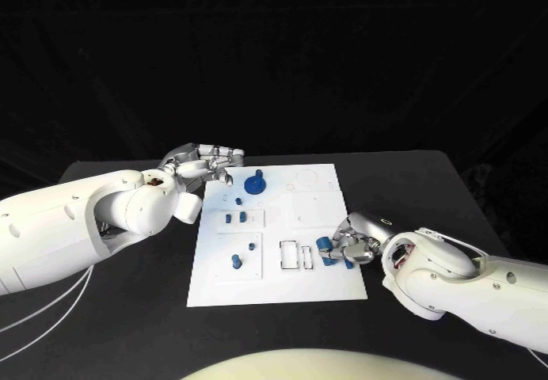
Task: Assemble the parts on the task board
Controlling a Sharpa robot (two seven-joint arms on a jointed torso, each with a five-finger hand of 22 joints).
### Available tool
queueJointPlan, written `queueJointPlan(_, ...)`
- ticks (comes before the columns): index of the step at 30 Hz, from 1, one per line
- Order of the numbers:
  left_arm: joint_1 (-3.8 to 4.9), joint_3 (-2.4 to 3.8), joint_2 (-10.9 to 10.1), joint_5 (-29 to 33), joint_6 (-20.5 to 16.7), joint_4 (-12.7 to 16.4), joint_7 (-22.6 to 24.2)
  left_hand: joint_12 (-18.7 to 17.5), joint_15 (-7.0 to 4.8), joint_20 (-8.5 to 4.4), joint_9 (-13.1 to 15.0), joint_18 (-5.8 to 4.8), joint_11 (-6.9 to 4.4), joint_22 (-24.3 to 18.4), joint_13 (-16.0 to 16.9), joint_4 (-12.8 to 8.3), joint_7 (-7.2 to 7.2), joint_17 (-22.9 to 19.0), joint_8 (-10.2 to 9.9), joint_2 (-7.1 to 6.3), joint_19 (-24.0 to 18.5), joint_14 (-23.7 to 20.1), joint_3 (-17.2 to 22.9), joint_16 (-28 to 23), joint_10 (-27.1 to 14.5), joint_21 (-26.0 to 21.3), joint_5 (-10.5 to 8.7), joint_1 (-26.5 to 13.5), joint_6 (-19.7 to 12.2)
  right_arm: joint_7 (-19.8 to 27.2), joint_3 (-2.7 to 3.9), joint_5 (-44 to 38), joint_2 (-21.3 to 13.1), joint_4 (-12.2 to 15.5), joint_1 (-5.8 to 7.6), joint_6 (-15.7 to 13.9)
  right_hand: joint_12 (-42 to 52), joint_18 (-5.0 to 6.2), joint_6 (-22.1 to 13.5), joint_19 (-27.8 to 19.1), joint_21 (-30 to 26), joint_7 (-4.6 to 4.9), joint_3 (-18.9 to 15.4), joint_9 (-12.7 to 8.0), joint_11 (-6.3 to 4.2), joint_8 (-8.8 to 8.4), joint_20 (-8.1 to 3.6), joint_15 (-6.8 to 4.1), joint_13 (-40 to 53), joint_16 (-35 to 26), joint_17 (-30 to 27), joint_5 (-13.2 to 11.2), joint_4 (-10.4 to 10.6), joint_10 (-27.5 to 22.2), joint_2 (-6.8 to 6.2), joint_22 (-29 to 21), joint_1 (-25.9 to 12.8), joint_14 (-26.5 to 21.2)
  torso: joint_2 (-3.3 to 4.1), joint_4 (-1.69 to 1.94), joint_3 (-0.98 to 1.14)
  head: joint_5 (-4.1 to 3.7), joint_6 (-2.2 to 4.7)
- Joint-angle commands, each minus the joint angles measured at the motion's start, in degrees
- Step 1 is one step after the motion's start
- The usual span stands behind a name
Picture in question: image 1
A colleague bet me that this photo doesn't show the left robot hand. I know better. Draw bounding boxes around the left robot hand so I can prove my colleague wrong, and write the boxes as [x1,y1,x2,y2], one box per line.
[157,142,247,191]

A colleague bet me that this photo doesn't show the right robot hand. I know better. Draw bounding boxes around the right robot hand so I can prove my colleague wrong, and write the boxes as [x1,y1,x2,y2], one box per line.
[316,211,407,266]

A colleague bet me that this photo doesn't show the white task board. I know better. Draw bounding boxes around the white task board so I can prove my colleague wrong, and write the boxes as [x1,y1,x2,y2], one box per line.
[186,163,369,308]

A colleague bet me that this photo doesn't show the blue gear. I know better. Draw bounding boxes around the blue gear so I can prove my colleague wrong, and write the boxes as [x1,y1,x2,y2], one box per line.
[244,176,267,196]

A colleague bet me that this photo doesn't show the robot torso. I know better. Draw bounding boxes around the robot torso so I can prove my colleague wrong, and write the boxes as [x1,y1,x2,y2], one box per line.
[179,348,466,380]

